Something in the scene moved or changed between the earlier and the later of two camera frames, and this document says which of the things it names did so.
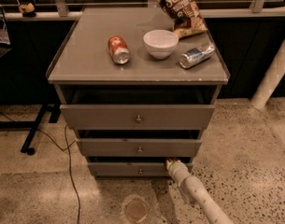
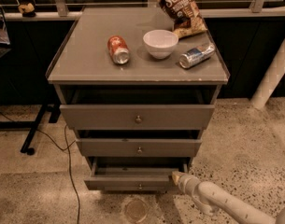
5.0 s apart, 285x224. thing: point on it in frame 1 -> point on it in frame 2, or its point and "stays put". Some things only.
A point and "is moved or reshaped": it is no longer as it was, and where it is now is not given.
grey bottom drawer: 131,169 is moved or reshaped
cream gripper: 177,168 -> 186,182
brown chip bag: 180,5 stays put
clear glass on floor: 136,209 stays put
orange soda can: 119,49 stays put
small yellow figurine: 27,10 stays put
